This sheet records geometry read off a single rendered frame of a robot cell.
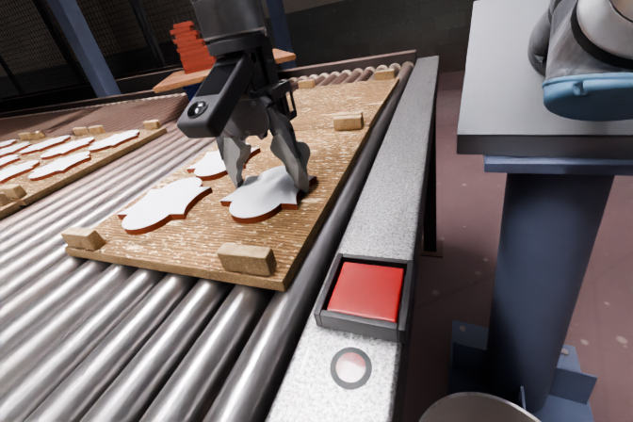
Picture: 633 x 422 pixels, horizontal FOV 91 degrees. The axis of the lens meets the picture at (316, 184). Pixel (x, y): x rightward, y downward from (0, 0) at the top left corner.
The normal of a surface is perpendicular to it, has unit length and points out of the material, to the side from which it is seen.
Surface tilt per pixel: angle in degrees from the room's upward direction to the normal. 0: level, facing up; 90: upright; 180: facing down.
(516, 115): 44
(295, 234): 0
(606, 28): 77
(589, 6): 56
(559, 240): 90
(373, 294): 0
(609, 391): 0
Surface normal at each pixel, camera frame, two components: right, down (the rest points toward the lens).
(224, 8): 0.10, 0.43
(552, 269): -0.32, 0.51
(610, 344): -0.19, -0.86
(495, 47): -0.46, -0.27
